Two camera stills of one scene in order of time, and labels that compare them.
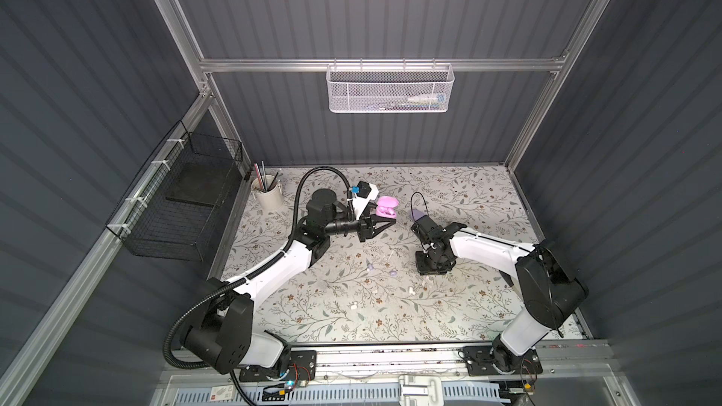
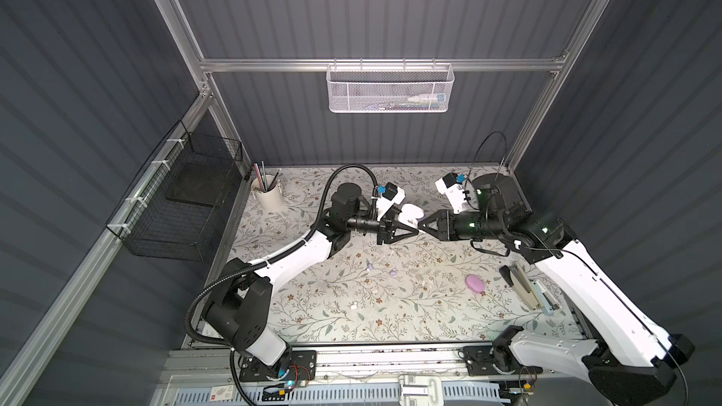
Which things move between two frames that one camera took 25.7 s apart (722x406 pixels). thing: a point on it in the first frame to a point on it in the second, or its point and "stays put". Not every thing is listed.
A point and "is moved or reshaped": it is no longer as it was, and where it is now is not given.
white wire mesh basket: [395, 88] stays put
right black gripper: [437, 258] to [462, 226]
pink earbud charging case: [387, 206] is moved or reshaped
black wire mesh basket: [176, 207] stays put
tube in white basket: [439, 99] stays put
